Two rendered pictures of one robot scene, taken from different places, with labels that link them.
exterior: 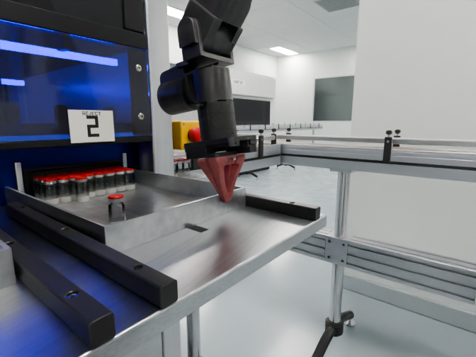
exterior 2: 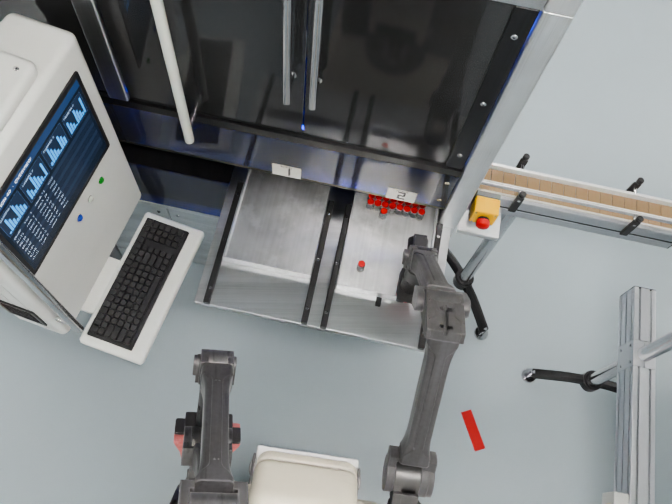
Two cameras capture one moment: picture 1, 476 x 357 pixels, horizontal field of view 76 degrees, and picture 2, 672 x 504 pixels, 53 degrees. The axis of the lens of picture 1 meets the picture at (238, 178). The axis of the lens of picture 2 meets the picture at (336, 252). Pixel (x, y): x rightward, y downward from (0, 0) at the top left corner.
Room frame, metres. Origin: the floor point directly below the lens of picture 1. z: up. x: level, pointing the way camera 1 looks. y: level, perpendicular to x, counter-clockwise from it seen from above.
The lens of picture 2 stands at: (-0.11, -0.38, 2.73)
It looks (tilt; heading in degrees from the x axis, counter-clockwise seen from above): 67 degrees down; 53
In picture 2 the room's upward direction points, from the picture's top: 10 degrees clockwise
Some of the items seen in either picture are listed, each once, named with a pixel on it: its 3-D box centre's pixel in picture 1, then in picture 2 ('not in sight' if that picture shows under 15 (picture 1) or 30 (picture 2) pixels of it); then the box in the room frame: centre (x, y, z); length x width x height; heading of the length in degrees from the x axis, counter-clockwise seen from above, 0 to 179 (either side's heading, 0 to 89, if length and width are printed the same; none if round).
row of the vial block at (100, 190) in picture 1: (93, 184); (395, 209); (0.59, 0.29, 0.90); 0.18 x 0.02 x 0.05; 142
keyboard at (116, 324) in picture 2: not in sight; (139, 280); (-0.18, 0.45, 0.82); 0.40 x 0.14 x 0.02; 43
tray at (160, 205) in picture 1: (125, 196); (389, 242); (0.52, 0.20, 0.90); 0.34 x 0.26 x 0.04; 52
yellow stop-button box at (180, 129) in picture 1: (183, 134); (484, 208); (0.80, 0.14, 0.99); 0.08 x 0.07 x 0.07; 51
